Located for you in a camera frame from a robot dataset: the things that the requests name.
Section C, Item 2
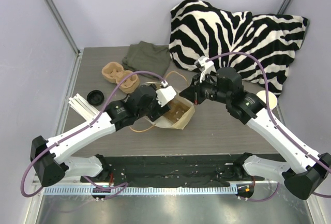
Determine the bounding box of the brown paper bag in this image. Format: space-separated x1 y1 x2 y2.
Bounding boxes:
129 70 196 133

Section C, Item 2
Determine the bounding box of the separated brown pulp cup carrier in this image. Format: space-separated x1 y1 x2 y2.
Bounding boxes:
164 99 190 123

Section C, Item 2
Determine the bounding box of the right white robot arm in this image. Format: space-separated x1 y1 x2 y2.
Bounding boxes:
180 67 330 200

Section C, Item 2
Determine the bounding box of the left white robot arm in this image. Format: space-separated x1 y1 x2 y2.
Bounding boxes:
30 84 176 187

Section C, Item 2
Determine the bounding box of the olive green cloth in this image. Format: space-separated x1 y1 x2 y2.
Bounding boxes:
122 41 171 77

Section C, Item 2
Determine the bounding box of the stack of black lids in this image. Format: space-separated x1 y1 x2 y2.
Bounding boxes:
86 89 104 107

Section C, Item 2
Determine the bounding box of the white wrapped straws bundle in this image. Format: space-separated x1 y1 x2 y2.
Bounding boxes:
68 94 100 121

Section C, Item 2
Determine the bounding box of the stack of paper cups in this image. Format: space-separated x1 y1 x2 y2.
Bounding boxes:
257 90 278 110

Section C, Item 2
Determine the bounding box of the zebra print blanket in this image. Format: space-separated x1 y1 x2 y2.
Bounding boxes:
169 0 309 96

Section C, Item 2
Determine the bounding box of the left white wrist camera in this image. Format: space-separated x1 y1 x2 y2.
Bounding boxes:
156 81 176 107

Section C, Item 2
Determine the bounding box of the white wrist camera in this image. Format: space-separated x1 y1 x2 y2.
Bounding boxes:
156 81 176 107
194 56 214 83

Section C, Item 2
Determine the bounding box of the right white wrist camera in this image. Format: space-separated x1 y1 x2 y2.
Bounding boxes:
194 56 214 83

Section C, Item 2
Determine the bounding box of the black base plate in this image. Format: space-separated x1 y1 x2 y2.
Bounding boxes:
80 154 265 183

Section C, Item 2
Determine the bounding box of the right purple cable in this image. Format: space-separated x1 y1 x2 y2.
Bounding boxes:
205 52 331 202

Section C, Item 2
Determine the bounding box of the purple cable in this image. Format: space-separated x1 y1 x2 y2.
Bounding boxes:
20 70 169 201
205 52 331 202

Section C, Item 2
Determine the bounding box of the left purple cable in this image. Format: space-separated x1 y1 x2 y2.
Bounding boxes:
20 70 169 201

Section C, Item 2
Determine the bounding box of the aluminium rail frame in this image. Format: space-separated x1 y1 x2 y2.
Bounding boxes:
24 48 318 224

